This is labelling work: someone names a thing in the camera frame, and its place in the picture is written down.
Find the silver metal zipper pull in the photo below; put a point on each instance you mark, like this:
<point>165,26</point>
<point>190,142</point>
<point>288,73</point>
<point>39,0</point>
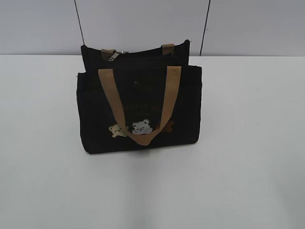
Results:
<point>115,55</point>

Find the black canvas tote bag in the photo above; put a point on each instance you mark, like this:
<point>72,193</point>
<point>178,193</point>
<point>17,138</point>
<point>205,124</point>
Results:
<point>140,100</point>

